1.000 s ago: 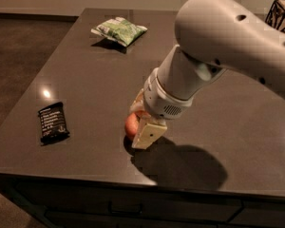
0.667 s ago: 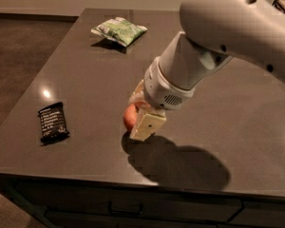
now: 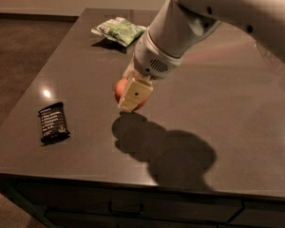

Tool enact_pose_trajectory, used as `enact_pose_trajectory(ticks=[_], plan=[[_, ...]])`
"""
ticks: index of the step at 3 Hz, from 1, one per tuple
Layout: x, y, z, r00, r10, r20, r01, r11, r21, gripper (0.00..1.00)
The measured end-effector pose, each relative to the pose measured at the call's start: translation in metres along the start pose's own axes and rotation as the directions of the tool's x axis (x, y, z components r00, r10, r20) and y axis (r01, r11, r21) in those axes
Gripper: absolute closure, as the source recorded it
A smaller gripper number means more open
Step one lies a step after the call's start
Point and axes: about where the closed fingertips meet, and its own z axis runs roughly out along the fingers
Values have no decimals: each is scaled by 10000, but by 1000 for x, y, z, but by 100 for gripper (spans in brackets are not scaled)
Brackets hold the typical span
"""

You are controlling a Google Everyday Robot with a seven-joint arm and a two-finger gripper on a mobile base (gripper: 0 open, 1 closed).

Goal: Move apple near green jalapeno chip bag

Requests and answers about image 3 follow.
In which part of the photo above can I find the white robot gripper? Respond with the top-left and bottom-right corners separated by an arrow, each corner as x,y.
118,29 -> 181,112

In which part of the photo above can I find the red apple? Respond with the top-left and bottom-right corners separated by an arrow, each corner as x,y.
114,78 -> 147,110

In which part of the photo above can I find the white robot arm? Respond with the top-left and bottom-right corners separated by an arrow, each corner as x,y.
117,0 -> 285,112

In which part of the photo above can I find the green jalapeno chip bag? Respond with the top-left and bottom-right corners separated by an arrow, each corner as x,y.
91,17 -> 146,48

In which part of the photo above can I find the black snack bar wrapper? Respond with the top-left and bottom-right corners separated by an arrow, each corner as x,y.
38,102 -> 69,143

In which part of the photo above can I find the dark cabinet drawer handle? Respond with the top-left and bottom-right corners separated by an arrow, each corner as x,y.
107,200 -> 143,217

